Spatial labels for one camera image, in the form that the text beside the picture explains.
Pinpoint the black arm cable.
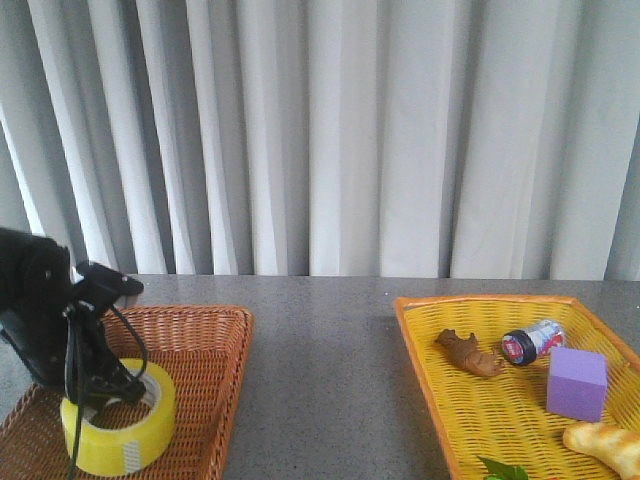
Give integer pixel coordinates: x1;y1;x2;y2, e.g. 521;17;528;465
62;299;150;480

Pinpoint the small black-lidded jar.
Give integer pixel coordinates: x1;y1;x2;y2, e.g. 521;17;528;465
500;318;567;366

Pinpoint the toy croissant bread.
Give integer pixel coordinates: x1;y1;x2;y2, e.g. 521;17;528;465
562;422;639;480

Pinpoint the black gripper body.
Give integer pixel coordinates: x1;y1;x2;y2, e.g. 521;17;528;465
0;227;121;389

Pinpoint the brown woven basket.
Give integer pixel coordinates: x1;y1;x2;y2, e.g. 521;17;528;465
1;305;254;479

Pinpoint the yellow tape roll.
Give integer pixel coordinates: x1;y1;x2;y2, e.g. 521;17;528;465
60;358;176;477

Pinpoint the orange toy carrot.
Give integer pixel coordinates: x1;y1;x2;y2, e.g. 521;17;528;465
478;456;529;480

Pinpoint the white pleated curtain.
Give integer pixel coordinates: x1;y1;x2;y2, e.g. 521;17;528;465
1;1;639;280

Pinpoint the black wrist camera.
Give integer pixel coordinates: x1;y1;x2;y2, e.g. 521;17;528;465
73;260;144;315

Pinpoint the purple foam cube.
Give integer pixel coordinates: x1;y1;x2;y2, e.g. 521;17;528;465
546;347;608;422

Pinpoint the brown ginger root toy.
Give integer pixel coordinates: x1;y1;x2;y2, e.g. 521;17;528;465
436;329;504;378

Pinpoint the yellow woven basket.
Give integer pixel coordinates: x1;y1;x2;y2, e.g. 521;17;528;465
395;295;639;479

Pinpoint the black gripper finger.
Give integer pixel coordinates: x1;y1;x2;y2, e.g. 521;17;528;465
85;368;146;411

